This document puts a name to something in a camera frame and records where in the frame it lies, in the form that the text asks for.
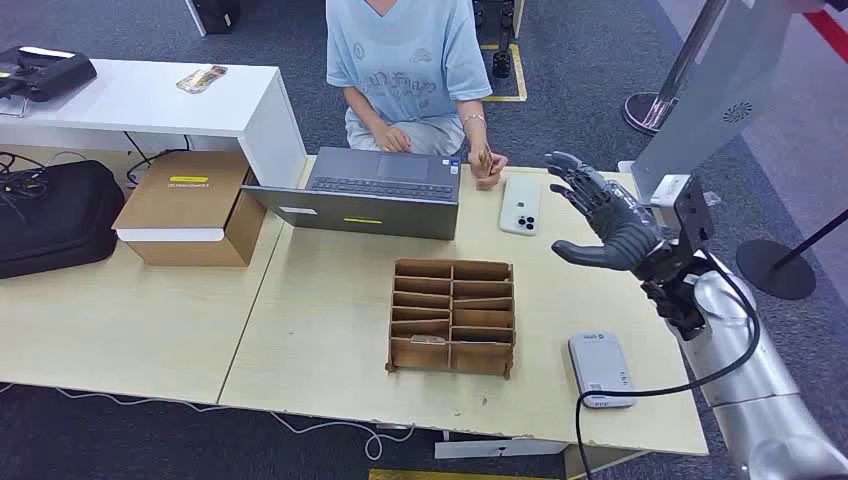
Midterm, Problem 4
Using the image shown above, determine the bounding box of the person's right hand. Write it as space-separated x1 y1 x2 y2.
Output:
370 122 413 155

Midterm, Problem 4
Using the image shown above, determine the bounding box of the person's left hand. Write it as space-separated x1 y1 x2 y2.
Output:
467 142 510 192

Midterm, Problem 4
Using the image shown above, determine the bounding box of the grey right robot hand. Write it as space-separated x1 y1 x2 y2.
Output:
544 150 669 274

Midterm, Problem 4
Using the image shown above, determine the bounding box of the person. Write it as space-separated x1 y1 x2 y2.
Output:
325 0 510 192

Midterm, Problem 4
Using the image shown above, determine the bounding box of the pale grey card reader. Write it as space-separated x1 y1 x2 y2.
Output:
567 332 639 410

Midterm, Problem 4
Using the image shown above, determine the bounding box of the brown cardboard card organizer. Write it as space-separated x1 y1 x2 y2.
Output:
385 258 517 381

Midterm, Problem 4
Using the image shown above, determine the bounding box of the printed card stack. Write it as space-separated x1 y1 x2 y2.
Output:
175 64 229 95

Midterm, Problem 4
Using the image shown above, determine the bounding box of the white smartphone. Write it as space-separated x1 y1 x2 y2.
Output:
498 175 543 238

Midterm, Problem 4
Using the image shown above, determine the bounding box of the grey open laptop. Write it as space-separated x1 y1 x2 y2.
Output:
241 146 463 242

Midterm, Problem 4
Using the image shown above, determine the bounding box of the yellow floor tape outline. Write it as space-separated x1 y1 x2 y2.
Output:
480 42 529 104

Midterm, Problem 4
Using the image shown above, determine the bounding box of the black wheeled stand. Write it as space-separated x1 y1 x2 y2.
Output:
473 0 526 81

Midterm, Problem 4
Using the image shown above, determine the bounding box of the grey kiosk panel stand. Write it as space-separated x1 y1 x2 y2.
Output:
617 0 817 210

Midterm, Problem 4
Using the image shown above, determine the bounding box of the brown cardboard box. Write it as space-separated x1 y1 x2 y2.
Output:
111 150 268 268

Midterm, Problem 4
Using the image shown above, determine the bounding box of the white side shelf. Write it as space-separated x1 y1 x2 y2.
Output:
0 58 309 190

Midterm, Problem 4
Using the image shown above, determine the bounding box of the yellow floor tape strip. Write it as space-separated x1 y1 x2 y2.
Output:
367 468 564 480

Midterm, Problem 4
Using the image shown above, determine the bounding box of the black soft carry bag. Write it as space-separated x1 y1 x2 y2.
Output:
0 160 127 281

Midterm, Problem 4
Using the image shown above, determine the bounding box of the black desktop device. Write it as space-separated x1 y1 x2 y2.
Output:
0 45 99 104

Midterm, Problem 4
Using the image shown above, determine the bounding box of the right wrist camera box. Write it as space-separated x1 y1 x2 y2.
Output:
649 173 717 263

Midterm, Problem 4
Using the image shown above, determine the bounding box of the chrome stanchion post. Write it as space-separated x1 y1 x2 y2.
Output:
622 0 729 137

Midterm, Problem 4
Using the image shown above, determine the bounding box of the black stanchion post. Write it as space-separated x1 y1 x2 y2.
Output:
736 207 848 301

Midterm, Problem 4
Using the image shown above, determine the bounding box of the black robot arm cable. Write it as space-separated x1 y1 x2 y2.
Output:
574 250 762 480

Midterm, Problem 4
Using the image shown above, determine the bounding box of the black cabinet white frame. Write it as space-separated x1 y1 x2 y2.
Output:
184 0 243 38

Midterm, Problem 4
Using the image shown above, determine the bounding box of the black power cable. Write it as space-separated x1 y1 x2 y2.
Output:
123 131 193 188

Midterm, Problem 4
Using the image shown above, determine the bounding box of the white table bracket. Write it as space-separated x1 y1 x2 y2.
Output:
433 437 571 460

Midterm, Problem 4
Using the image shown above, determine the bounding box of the white floor cable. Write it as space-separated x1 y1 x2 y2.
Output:
0 382 415 462

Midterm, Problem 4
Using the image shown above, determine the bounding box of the black cable bundle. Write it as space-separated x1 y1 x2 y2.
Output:
0 150 51 220

